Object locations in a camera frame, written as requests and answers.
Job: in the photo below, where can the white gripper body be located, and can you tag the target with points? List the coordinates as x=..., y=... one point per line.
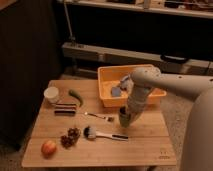
x=134, y=109

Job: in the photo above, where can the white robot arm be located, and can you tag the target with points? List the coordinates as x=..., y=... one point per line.
x=197, y=152

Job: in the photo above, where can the grey crumpled cloth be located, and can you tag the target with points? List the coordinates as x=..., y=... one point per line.
x=126, y=83

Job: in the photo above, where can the blue sponge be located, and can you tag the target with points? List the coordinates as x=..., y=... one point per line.
x=115, y=92

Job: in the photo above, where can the metal fork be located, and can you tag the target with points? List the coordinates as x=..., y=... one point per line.
x=109, y=119

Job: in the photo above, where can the yellow plastic bin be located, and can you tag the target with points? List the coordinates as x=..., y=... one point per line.
x=109, y=77

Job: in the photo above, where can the green chili pepper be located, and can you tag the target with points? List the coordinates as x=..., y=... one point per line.
x=77, y=96

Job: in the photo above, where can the bunch of dark grapes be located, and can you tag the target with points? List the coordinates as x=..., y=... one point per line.
x=71, y=137

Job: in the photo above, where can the dark red marker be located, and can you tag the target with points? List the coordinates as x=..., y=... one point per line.
x=65, y=106

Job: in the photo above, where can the white cup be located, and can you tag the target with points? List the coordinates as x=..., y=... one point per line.
x=51, y=94

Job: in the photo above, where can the red apple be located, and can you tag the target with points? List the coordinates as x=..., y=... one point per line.
x=48, y=148

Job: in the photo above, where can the dish brush white handle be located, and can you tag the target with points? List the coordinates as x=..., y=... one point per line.
x=91, y=133

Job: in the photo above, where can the black handle on shelf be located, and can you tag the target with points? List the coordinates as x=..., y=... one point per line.
x=173, y=59

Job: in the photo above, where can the metal shelf rail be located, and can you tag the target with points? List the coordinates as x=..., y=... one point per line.
x=121, y=57

